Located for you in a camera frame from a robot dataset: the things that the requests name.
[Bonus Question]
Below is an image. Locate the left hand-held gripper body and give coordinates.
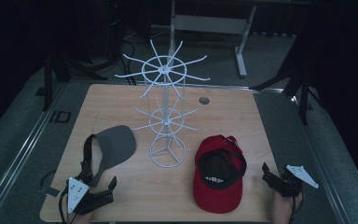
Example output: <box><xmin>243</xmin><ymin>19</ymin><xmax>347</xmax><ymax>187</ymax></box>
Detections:
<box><xmin>66</xmin><ymin>176</ymin><xmax>99</xmax><ymax>216</ymax></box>

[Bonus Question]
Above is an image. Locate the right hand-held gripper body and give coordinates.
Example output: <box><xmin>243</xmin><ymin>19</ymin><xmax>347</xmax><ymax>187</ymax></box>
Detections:
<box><xmin>276</xmin><ymin>164</ymin><xmax>320</xmax><ymax>198</ymax></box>

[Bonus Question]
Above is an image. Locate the red baseball cap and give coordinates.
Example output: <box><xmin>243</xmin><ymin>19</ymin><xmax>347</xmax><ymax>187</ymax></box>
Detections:
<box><xmin>192</xmin><ymin>133</ymin><xmax>248</xmax><ymax>215</ymax></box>

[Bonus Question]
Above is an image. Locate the white wire hat rack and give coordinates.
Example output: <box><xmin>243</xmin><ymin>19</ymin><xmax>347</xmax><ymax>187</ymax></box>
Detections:
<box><xmin>115</xmin><ymin>38</ymin><xmax>212</xmax><ymax>169</ymax></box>

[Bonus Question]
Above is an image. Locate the person's right hand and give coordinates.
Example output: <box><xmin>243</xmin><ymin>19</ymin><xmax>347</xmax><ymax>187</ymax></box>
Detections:
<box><xmin>272</xmin><ymin>189</ymin><xmax>305</xmax><ymax>224</ymax></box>

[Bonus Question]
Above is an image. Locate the person's left hand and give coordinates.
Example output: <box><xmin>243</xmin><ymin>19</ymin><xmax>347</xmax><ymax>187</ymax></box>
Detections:
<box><xmin>69</xmin><ymin>212</ymin><xmax>93</xmax><ymax>224</ymax></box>

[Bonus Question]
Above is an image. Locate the black floor socket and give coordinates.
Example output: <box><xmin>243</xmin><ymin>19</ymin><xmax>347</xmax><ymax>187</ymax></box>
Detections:
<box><xmin>48</xmin><ymin>110</ymin><xmax>73</xmax><ymax>124</ymax></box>

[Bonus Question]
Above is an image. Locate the black metal stand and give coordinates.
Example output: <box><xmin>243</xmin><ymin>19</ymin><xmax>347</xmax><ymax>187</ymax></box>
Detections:
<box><xmin>250</xmin><ymin>60</ymin><xmax>328</xmax><ymax>126</ymax></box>
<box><xmin>41</xmin><ymin>46</ymin><xmax>108</xmax><ymax>112</ymax></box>

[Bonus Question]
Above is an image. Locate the white-framed desk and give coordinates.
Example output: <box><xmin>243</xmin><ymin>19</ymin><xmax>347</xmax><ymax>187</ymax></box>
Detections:
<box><xmin>168</xmin><ymin>0</ymin><xmax>258</xmax><ymax>78</ymax></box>

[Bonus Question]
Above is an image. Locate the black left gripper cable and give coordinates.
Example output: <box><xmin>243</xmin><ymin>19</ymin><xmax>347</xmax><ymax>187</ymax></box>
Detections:
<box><xmin>58</xmin><ymin>186</ymin><xmax>71</xmax><ymax>224</ymax></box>

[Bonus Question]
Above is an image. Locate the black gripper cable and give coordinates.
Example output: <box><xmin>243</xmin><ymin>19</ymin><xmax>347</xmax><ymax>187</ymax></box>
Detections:
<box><xmin>290</xmin><ymin>194</ymin><xmax>304</xmax><ymax>218</ymax></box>
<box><xmin>58</xmin><ymin>186</ymin><xmax>71</xmax><ymax>224</ymax></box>

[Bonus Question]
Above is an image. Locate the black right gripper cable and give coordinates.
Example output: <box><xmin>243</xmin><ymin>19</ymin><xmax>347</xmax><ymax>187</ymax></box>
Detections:
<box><xmin>290</xmin><ymin>194</ymin><xmax>304</xmax><ymax>218</ymax></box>

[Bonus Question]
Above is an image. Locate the metal floor rail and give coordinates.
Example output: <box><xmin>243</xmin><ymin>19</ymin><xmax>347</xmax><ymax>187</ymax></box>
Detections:
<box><xmin>0</xmin><ymin>83</ymin><xmax>67</xmax><ymax>224</ymax></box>
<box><xmin>251</xmin><ymin>88</ymin><xmax>353</xmax><ymax>224</ymax></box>

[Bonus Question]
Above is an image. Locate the bundle of black floor cables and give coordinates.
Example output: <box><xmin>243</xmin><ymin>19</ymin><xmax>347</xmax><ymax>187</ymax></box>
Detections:
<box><xmin>105</xmin><ymin>0</ymin><xmax>138</xmax><ymax>87</ymax></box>

